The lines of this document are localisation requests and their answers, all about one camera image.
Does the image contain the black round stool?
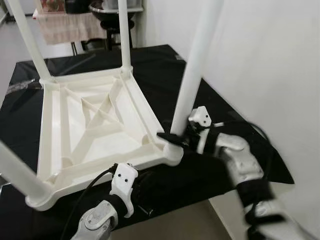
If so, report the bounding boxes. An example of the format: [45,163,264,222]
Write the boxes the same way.
[101,19,137,51]

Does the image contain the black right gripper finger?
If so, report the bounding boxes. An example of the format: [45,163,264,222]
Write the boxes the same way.
[156,131,186,146]

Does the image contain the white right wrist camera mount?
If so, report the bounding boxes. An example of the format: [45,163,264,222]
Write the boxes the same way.
[188,106,214,154]

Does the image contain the black tablecloth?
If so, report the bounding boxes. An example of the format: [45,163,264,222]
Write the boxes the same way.
[0,44,296,240]

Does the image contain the pink cloth covered table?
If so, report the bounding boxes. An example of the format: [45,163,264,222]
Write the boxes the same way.
[34,10,109,46]

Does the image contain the clear tape patch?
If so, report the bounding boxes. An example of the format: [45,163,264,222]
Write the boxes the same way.
[6,81,45,95]

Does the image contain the black wok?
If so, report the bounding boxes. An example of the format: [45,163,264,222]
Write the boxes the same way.
[89,2,144,22]

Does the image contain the white plastic table top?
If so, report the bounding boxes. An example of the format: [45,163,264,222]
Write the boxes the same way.
[25,67,185,211]

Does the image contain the red printed box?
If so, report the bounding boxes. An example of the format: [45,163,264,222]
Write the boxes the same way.
[40,0,67,14]

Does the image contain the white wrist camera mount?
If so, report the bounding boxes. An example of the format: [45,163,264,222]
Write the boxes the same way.
[109,162,140,219]
[188,106,214,154]

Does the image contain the dark bag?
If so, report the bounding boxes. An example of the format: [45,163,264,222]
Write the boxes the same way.
[65,0,92,14]

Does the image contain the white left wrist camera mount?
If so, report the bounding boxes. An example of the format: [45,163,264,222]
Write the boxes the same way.
[109,162,140,219]

